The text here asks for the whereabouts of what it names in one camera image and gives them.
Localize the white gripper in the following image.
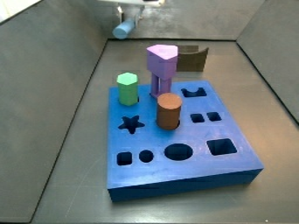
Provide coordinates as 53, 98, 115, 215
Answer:
99, 0, 165, 28

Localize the purple pentagon peg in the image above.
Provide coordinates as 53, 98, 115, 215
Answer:
145, 45, 177, 98

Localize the light blue oval cylinder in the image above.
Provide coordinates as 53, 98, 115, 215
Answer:
112, 19, 136, 39

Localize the brown round cylinder peg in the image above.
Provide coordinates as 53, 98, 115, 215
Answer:
156, 93, 183, 130

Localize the blue shape sorter block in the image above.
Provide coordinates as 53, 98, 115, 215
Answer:
107, 80, 264, 201

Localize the green hexagon peg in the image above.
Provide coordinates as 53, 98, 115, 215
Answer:
116, 73, 137, 106

